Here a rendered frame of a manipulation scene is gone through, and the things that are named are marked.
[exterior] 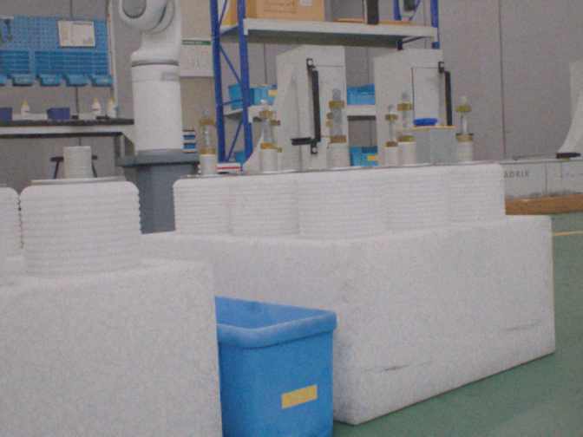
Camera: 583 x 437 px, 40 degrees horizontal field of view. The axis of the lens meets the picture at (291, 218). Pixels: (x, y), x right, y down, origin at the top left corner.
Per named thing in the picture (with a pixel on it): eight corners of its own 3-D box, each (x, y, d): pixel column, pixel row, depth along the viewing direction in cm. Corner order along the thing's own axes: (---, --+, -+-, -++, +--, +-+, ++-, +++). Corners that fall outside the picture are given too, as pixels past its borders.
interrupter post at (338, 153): (355, 172, 88) (354, 142, 88) (342, 173, 86) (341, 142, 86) (337, 173, 90) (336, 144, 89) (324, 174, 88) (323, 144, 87)
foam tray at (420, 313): (138, 369, 107) (130, 235, 106) (340, 322, 133) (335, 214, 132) (355, 427, 78) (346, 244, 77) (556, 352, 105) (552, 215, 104)
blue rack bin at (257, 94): (227, 112, 656) (226, 86, 655) (269, 111, 674) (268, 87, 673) (253, 106, 612) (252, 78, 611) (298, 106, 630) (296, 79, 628)
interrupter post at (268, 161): (255, 178, 96) (253, 150, 96) (264, 177, 98) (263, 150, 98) (273, 177, 95) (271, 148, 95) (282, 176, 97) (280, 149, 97)
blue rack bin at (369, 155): (325, 172, 698) (324, 148, 697) (363, 171, 714) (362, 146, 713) (354, 171, 653) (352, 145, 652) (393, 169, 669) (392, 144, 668)
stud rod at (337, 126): (345, 158, 88) (342, 88, 87) (340, 158, 87) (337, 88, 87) (338, 158, 88) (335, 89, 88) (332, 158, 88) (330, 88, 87)
